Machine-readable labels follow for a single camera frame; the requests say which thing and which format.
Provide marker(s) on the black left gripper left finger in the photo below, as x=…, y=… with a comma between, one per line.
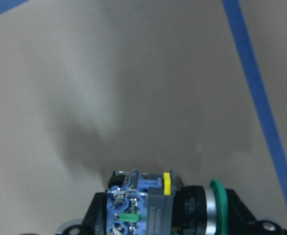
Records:
x=94, y=222

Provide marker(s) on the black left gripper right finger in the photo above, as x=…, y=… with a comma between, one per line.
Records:
x=243, y=222

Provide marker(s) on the green push button switch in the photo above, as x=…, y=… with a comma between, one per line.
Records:
x=139, y=203

